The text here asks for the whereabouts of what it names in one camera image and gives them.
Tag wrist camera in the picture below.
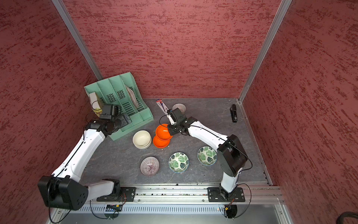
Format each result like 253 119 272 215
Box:
167 108 185 125
99 104 121 121

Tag black stapler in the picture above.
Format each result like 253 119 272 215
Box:
230 104 238 123

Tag white papers in organizer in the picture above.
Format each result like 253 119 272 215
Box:
125 86 139 108

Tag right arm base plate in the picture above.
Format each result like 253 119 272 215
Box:
207 187 246 203

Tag mint green file organizer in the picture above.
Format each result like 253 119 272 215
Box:
84 72 154 141

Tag yellow book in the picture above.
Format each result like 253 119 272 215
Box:
88 92 103 117

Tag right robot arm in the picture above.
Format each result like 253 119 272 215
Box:
167 115 250 193

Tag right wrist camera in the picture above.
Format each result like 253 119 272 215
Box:
167 108 185 125

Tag striped bowl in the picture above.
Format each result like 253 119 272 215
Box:
140 156 159 176
172 103 186 114

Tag orange bowl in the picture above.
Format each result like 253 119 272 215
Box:
153 136 170 149
156 124 172 141

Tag green leaf bowl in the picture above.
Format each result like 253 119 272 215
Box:
168 152 189 173
197 146 217 166

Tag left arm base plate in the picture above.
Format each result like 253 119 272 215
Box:
96 187 136 203

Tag cream bowl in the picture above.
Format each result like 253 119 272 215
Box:
132 130 152 149

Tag striped bowl front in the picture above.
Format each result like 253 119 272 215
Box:
140 156 159 176

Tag aluminium rail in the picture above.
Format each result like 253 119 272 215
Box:
93 183 285 205

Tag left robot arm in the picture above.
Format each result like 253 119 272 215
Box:
38 113 127 211

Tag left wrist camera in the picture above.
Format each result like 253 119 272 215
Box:
99 104 121 121

